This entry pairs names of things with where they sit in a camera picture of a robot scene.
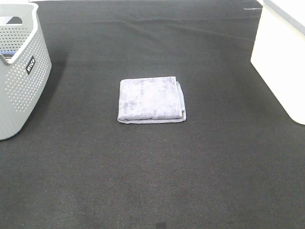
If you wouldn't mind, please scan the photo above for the black table mat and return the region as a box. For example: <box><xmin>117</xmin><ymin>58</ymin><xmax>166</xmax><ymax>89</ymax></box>
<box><xmin>0</xmin><ymin>0</ymin><xmax>305</xmax><ymax>229</ymax></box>

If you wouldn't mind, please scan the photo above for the blue towel in basket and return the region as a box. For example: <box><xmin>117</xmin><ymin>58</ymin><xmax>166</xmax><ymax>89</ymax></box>
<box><xmin>0</xmin><ymin>51</ymin><xmax>16</xmax><ymax>59</ymax></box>

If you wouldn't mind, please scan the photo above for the grey perforated laundry basket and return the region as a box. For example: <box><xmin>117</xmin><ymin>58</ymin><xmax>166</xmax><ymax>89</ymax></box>
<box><xmin>0</xmin><ymin>0</ymin><xmax>51</xmax><ymax>140</ymax></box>

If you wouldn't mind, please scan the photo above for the lavender towel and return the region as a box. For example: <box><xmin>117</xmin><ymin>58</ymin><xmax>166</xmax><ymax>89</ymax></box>
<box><xmin>117</xmin><ymin>76</ymin><xmax>186</xmax><ymax>124</ymax></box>

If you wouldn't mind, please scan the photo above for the white storage box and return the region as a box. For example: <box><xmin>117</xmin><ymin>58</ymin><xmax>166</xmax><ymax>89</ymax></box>
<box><xmin>251</xmin><ymin>0</ymin><xmax>305</xmax><ymax>125</ymax></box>

